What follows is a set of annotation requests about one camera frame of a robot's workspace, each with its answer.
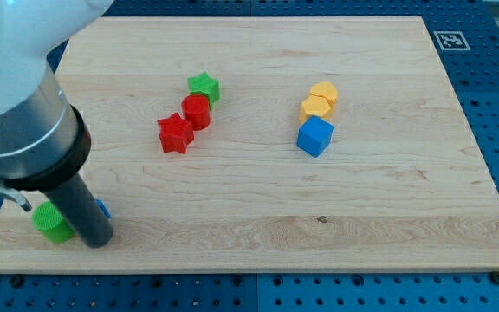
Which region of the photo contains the light wooden board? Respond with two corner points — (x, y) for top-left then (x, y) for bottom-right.
(0, 16), (499, 275)

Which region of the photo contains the small blue block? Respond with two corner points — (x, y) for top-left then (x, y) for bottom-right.
(95, 198), (111, 219)

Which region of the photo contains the yellow heart block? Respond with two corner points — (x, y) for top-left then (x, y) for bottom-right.
(309, 81), (339, 107)

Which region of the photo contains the green cylinder block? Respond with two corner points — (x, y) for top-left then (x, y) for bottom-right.
(31, 201), (75, 244)

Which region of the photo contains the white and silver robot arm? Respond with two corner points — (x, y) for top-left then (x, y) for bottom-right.
(0, 0), (113, 191)

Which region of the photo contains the red star block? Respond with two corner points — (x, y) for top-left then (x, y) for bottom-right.
(157, 112), (194, 154)

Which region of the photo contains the white fiducial marker tag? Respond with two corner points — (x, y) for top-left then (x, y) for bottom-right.
(434, 30), (470, 51)

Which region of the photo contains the green star block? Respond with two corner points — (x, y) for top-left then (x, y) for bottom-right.
(187, 72), (221, 111)

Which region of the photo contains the red cylinder block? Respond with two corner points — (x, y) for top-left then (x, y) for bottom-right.
(181, 94), (211, 131)

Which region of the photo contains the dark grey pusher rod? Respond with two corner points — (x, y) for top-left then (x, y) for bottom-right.
(43, 173), (113, 248)

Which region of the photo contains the yellow hexagon block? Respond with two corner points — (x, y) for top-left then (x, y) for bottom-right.
(299, 95), (333, 124)

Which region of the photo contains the blue cube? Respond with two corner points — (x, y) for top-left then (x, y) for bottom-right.
(296, 116), (334, 158)

